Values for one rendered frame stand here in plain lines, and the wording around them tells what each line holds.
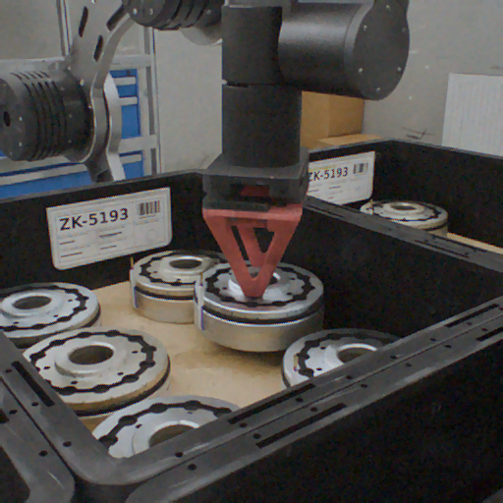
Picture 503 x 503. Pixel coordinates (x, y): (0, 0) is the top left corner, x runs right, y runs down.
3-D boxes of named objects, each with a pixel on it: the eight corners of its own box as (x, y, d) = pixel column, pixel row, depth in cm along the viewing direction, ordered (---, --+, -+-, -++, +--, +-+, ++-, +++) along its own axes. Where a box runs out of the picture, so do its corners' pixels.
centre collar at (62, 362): (42, 358, 44) (41, 349, 44) (110, 337, 46) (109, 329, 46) (70, 389, 40) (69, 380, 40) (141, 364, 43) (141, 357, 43)
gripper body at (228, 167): (308, 169, 52) (313, 75, 49) (297, 205, 42) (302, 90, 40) (230, 165, 53) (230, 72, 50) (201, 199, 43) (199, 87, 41)
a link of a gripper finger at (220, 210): (304, 274, 52) (309, 161, 49) (295, 312, 46) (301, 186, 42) (222, 268, 53) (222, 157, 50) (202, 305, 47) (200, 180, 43)
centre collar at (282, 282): (216, 281, 51) (216, 274, 51) (264, 268, 54) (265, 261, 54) (252, 304, 47) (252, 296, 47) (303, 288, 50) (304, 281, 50)
